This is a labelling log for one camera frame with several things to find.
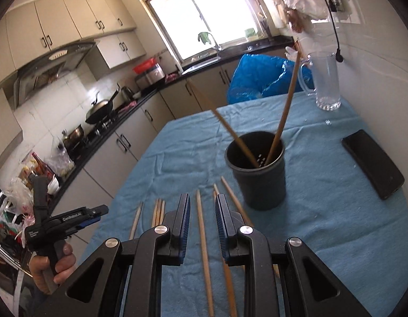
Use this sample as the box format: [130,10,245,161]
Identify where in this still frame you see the blue tablecloth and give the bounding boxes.
[87,91,408,317]

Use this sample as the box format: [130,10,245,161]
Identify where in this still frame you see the kitchen window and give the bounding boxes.
[129,0,267,62]

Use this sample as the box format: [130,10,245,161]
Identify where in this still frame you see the blue plastic bag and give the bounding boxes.
[227,54,315,104]

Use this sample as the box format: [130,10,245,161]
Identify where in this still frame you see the cluster of condiment bottles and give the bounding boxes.
[22,152,56,185]

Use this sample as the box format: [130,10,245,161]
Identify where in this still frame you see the person's left hand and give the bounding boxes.
[28,243,75,295]

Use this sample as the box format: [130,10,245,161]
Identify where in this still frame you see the kitchen faucet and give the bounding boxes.
[198,32,222,52]

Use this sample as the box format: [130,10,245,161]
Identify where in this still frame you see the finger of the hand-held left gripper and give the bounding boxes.
[75,216,101,231]
[85,205,109,218]

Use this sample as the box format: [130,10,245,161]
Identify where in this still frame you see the range hood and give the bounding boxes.
[13,40,100,111]

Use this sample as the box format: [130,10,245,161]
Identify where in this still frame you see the steel sink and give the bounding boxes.
[182,56,221,73]

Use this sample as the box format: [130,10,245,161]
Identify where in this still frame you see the beige base cabinets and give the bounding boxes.
[49,61,239,248]

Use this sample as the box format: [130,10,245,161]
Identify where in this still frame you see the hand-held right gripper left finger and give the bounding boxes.
[34,193,191,317]

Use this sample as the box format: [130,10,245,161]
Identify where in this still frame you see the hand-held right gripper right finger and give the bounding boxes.
[215,193,373,317]

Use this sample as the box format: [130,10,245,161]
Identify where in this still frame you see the black utensil holder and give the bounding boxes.
[224,131,287,211]

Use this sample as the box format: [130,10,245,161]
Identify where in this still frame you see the red plastic basin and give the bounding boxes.
[133,58,157,74]

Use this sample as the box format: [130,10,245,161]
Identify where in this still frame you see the steel cooking pot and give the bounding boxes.
[63,125,86,149]

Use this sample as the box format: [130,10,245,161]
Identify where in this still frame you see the black kitchen countertop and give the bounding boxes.
[42,36,294,205]

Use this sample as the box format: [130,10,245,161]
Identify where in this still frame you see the beige wall cabinets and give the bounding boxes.
[0,0,147,90]

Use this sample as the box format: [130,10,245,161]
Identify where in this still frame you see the silver rice cooker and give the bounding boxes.
[135,63,165,88]

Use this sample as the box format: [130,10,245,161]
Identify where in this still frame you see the clear plastic bag of food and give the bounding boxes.
[47,139,75,176]

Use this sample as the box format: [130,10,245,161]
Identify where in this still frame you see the black hanging cable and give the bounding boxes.
[310,0,344,63]

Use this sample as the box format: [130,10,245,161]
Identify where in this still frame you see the white bowl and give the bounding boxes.
[46,176,61,194]

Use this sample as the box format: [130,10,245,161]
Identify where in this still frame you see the black smartphone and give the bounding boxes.
[342,129,405,201]

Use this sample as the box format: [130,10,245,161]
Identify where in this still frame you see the clear glass mug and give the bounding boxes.
[297,52,341,111]

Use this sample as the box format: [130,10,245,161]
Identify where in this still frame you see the dark wok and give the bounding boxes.
[85,87,120,124]

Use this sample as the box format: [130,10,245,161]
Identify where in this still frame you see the gas stove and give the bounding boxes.
[84,109,125,137]

